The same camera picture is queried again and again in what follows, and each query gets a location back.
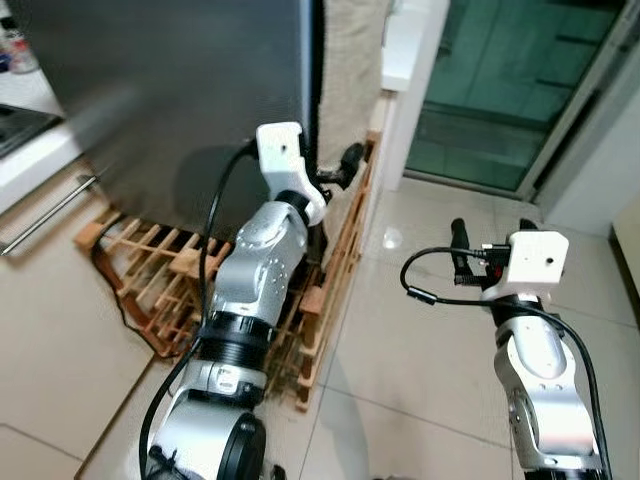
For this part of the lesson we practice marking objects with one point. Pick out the grey fridge door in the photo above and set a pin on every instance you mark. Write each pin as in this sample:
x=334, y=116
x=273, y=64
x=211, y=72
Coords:
x=180, y=90

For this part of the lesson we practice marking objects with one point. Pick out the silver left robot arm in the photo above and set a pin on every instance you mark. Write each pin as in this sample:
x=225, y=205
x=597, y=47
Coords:
x=255, y=260

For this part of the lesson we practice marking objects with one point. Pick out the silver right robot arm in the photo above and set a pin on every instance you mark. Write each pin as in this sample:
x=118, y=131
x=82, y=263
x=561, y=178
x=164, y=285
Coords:
x=540, y=350

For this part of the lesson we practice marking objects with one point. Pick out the beige hanging cloth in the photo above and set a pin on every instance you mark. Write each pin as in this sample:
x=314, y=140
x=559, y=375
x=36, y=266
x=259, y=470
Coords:
x=350, y=70

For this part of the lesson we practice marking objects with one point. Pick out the white cabinet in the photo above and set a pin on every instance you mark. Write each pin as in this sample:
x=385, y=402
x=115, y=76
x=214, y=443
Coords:
x=405, y=50

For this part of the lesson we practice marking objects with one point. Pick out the green glass sliding door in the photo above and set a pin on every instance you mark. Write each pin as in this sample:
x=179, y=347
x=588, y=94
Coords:
x=500, y=80

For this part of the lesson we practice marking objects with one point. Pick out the wooden slatted pallet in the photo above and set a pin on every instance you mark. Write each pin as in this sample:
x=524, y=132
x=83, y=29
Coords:
x=150, y=255

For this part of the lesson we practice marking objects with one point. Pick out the black cooktop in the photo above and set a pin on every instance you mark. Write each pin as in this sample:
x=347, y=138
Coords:
x=25, y=125

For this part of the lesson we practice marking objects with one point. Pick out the small condiment bottle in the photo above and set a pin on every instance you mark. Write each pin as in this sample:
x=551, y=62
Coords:
x=22, y=55

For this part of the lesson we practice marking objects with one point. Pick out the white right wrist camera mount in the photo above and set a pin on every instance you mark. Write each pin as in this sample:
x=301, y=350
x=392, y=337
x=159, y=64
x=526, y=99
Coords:
x=530, y=265

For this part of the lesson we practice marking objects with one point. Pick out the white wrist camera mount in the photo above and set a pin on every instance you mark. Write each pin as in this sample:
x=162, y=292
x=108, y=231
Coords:
x=530, y=265
x=280, y=155

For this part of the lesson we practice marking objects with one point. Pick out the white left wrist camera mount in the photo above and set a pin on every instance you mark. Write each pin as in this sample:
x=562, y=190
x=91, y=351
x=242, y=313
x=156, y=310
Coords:
x=280, y=155

